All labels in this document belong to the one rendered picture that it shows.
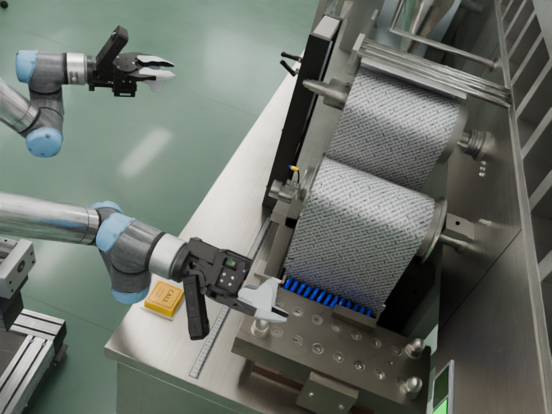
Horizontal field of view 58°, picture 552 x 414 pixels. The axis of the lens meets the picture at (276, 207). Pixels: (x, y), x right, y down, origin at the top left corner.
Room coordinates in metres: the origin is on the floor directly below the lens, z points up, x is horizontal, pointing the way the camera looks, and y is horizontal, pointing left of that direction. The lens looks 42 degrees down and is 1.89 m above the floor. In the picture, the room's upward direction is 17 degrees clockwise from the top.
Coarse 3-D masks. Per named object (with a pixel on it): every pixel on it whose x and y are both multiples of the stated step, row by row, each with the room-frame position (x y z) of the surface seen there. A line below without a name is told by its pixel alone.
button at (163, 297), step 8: (160, 280) 0.70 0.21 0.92; (152, 288) 0.68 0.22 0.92; (160, 288) 0.68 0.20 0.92; (168, 288) 0.69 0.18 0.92; (176, 288) 0.69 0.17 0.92; (152, 296) 0.66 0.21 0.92; (160, 296) 0.66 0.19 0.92; (168, 296) 0.67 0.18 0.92; (176, 296) 0.67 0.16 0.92; (144, 304) 0.64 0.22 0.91; (152, 304) 0.64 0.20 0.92; (160, 304) 0.64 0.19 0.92; (168, 304) 0.65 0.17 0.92; (176, 304) 0.65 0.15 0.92; (160, 312) 0.63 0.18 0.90; (168, 312) 0.63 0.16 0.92
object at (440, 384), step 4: (444, 372) 0.49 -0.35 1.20; (440, 376) 0.49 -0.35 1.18; (444, 376) 0.49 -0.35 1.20; (436, 380) 0.50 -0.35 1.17; (440, 380) 0.49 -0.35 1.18; (444, 380) 0.48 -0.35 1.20; (436, 384) 0.49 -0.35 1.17; (440, 384) 0.48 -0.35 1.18; (444, 384) 0.47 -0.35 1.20; (436, 388) 0.48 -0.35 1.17; (440, 388) 0.47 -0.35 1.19; (444, 388) 0.46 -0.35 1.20; (436, 392) 0.47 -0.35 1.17; (440, 392) 0.46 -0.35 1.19; (444, 392) 0.45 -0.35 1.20; (436, 396) 0.46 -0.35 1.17; (440, 396) 0.46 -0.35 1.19; (436, 400) 0.46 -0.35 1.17
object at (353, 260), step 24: (312, 216) 0.74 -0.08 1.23; (312, 240) 0.74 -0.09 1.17; (336, 240) 0.73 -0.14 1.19; (360, 240) 0.73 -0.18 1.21; (384, 240) 0.72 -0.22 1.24; (288, 264) 0.74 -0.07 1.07; (312, 264) 0.74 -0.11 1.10; (336, 264) 0.73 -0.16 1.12; (360, 264) 0.73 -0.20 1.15; (384, 264) 0.72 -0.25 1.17; (360, 288) 0.72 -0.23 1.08; (384, 288) 0.72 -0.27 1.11
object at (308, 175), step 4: (308, 168) 0.81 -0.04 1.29; (312, 168) 0.81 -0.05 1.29; (308, 172) 0.80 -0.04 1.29; (312, 172) 0.80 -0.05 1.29; (304, 176) 0.79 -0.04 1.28; (308, 176) 0.79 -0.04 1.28; (312, 176) 0.79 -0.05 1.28; (304, 180) 0.78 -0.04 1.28; (308, 180) 0.78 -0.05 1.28; (304, 184) 0.78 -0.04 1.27; (308, 184) 0.78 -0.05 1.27; (300, 188) 0.77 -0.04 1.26; (304, 188) 0.77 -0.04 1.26; (300, 192) 0.77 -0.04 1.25; (304, 192) 0.77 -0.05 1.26; (300, 196) 0.77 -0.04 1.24; (304, 196) 0.77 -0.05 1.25
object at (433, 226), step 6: (306, 192) 0.75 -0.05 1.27; (438, 204) 0.80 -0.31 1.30; (438, 210) 0.78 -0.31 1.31; (432, 216) 0.76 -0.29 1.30; (438, 216) 0.76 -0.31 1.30; (432, 222) 0.75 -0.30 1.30; (438, 222) 0.75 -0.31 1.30; (432, 228) 0.74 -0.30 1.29; (426, 234) 0.73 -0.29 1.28; (432, 234) 0.73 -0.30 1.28; (426, 240) 0.73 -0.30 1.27; (420, 246) 0.72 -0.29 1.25; (426, 246) 0.72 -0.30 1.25; (420, 252) 0.73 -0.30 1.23
